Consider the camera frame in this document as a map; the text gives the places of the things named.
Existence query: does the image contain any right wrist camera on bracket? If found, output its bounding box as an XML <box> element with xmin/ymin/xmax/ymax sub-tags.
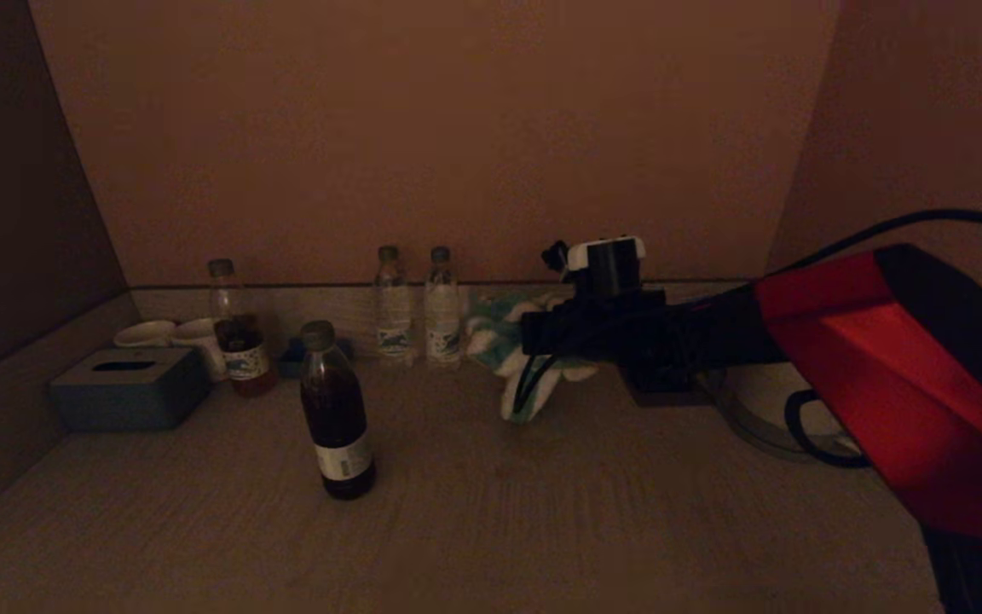
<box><xmin>540</xmin><ymin>241</ymin><xmax>573</xmax><ymax>278</ymax></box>

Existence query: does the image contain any clear water bottle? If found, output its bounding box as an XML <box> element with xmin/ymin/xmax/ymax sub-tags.
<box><xmin>373</xmin><ymin>246</ymin><xmax>414</xmax><ymax>368</ymax></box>
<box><xmin>424</xmin><ymin>247</ymin><xmax>463</xmax><ymax>368</ymax></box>

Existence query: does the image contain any teal white striped towel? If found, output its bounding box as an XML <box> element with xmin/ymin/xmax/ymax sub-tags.
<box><xmin>465</xmin><ymin>292</ymin><xmax>598</xmax><ymax>425</ymax></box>

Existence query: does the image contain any dark tea bottle white label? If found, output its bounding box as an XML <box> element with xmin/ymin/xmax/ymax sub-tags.
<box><xmin>299</xmin><ymin>321</ymin><xmax>377</xmax><ymax>501</ymax></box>

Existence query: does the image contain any white mug with handle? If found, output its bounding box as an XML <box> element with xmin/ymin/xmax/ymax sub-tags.
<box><xmin>171</xmin><ymin>319</ymin><xmax>229</xmax><ymax>383</ymax></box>

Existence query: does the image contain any half-full tea bottle blue label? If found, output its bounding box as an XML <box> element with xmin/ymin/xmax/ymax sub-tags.
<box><xmin>207</xmin><ymin>260</ymin><xmax>276</xmax><ymax>399</ymax></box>

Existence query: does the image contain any blue-grey tissue box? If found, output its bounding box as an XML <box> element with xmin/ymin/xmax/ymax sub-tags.
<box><xmin>48</xmin><ymin>347</ymin><xmax>209</xmax><ymax>434</ymax></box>

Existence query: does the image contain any small blue tray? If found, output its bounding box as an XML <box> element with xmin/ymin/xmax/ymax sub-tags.
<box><xmin>279</xmin><ymin>338</ymin><xmax>353</xmax><ymax>381</ymax></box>

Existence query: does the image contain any black recessed socket panel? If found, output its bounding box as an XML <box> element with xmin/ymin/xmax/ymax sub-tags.
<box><xmin>623</xmin><ymin>375</ymin><xmax>709</xmax><ymax>408</ymax></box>

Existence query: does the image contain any white electric kettle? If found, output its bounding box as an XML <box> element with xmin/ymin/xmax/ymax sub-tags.
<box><xmin>708</xmin><ymin>362</ymin><xmax>863</xmax><ymax>461</ymax></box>

